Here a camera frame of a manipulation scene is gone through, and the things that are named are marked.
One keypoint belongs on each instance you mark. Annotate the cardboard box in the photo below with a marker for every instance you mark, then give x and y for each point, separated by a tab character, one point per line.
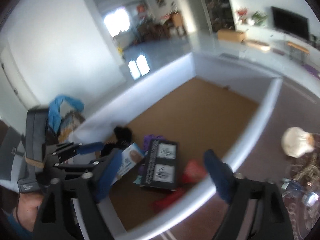
231	35

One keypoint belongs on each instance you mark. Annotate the person's left forearm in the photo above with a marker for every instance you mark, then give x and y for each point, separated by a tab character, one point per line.
17	227

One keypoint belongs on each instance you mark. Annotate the purple toy robot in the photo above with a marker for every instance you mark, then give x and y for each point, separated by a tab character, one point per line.
152	141

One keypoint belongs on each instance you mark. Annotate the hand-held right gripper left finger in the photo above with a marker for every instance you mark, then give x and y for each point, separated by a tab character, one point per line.
110	177

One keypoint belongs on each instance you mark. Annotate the blue and white box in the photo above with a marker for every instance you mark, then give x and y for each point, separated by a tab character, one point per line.
132	157

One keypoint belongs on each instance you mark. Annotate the silver claw hair clip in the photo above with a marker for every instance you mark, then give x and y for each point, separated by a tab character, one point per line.
308	168

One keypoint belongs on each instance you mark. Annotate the beige oval mat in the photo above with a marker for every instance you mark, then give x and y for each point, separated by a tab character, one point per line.
257	45

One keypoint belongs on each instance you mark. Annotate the clear plastic glasses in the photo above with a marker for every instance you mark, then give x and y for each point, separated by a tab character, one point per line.
300	192

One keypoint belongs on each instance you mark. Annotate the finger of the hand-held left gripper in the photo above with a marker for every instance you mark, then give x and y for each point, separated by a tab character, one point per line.
87	147
105	158

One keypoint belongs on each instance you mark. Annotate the black television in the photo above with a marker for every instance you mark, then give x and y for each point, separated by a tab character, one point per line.
290	23

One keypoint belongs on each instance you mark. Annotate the white television cabinet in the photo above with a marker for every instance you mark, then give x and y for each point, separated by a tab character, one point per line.
272	36

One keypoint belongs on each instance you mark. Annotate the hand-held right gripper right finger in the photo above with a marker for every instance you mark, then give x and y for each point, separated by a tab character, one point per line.
220	177

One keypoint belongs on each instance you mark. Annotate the red flower plant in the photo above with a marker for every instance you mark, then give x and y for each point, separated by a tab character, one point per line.
243	15

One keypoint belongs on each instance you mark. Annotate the green potted plant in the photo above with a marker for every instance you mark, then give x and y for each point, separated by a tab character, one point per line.
258	18

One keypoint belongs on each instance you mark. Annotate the person's left hand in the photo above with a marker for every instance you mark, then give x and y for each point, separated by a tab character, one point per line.
30	210

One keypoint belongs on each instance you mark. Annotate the blue cloth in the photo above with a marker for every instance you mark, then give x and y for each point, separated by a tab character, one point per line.
58	110

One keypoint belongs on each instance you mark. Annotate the black box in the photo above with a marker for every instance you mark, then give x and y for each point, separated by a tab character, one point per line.
162	165

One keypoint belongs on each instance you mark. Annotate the large white storage box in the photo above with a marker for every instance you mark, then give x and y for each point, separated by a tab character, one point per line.
200	100

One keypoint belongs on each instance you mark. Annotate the wooden bench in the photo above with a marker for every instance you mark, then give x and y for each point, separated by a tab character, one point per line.
297	47

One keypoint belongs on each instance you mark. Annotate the wooden sideboard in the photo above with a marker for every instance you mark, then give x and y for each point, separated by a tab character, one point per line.
178	23

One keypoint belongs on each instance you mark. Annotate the dark display cabinet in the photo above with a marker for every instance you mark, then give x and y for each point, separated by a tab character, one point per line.
217	5

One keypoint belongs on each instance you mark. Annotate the red toy figure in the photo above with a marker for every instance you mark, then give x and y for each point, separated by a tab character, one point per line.
170	200

